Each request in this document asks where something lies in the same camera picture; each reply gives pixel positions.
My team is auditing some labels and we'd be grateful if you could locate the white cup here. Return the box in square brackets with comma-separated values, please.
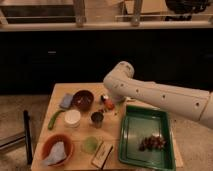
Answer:
[64, 110, 81, 128]

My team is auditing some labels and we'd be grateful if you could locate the green plastic tray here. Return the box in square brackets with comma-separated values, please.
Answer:
[118, 105, 176, 171]

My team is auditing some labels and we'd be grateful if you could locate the orange bowl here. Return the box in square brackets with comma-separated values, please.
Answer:
[41, 134, 74, 167]

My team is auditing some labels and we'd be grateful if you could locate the black pole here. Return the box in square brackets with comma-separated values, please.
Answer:
[23, 110, 33, 165]

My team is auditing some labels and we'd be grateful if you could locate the red tomato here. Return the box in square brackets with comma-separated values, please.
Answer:
[105, 100, 115, 110]

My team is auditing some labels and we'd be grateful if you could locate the green cucumber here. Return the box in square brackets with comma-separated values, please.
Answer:
[48, 110, 65, 130]

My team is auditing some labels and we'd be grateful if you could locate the blue sponge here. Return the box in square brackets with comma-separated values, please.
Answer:
[59, 93, 73, 109]

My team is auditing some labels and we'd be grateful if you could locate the dark red bowl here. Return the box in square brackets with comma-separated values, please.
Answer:
[72, 90, 94, 112]

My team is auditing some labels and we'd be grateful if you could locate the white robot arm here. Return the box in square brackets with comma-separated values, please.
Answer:
[103, 61, 213, 129]

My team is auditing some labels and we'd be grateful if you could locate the metal cup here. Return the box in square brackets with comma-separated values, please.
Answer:
[91, 112, 104, 128]

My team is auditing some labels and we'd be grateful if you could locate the bunch of dark grapes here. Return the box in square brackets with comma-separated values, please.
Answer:
[139, 135, 166, 151]

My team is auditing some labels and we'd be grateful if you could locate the white cloth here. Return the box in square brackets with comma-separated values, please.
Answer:
[42, 141, 67, 166]

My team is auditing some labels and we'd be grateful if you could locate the green cup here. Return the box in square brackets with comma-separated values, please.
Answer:
[82, 136, 98, 154]

